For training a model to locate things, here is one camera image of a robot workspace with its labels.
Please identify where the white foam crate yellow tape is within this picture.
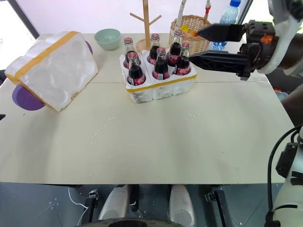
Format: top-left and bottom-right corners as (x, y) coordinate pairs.
(119, 48), (198, 105)

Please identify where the black table leg metal clamp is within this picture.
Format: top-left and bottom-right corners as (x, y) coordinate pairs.
(83, 188), (99, 223)
(204, 186), (229, 227)

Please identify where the dark window frame bar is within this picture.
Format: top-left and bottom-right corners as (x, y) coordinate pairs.
(13, 0), (40, 39)

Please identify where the purple plate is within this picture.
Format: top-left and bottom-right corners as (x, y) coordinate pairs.
(12, 84), (46, 112)
(84, 40), (94, 55)

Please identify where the thin white cable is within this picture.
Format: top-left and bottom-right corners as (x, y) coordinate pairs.
(68, 186), (89, 224)

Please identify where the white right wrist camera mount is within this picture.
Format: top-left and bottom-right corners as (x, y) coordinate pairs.
(257, 14), (303, 74)

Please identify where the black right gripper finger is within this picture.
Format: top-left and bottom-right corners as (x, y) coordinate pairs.
(197, 23), (245, 42)
(189, 50), (252, 80)

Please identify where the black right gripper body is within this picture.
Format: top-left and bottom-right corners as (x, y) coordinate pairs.
(239, 19), (279, 72)

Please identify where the clear water bottle blue cap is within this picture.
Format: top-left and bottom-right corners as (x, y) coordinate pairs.
(211, 0), (242, 51)

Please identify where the white foam box yellow tape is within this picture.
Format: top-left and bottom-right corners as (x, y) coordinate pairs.
(4, 30), (99, 112)

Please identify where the white left robot leg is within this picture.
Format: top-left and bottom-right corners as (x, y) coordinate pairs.
(98, 184), (131, 221)

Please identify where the woven wicker basket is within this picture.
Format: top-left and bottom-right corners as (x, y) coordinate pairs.
(168, 0), (213, 56)

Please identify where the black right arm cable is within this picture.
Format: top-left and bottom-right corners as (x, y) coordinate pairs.
(267, 125), (303, 227)

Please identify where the white robot leg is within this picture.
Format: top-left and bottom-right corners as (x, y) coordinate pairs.
(98, 184), (131, 221)
(169, 184), (197, 227)

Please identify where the dark rounded robot torso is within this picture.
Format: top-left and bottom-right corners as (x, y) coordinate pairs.
(77, 217), (197, 227)

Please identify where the glass cola bottle red cap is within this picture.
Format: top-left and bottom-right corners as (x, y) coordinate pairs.
(126, 51), (147, 87)
(151, 46), (171, 80)
(123, 37), (142, 70)
(174, 42), (192, 76)
(166, 29), (184, 68)
(147, 33), (164, 65)

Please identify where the white right robot leg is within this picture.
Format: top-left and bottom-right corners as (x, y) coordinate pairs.
(169, 184), (197, 227)

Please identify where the light green bowl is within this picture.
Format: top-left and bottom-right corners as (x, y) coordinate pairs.
(94, 28), (122, 51)

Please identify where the wooden mug tree stand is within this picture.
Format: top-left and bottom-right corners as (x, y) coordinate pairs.
(129, 0), (162, 52)

